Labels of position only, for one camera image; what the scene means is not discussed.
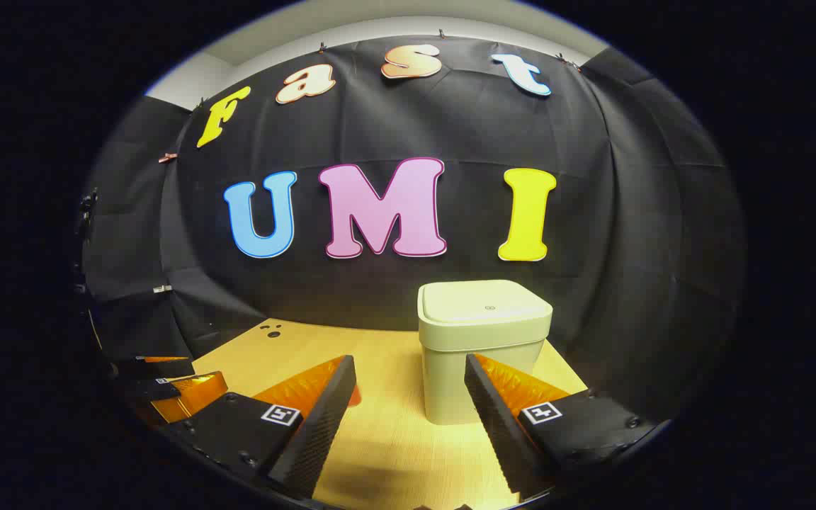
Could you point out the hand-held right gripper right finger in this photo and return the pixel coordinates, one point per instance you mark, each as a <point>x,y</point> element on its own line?
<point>496,418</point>

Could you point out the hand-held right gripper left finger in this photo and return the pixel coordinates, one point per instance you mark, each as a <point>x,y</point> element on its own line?
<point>323,418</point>

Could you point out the copper cloth clip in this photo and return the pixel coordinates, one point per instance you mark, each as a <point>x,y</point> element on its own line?
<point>167,157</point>

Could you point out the orange pop can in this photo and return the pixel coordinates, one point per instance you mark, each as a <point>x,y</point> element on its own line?
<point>356,397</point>

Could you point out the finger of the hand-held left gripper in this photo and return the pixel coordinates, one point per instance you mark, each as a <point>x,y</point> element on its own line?
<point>153,368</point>
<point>160,389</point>

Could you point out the wooden desktop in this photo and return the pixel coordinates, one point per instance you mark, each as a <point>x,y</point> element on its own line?
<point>394,446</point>

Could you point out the green desktop garbage bin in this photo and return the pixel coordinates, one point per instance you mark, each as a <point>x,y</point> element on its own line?
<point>450,333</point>

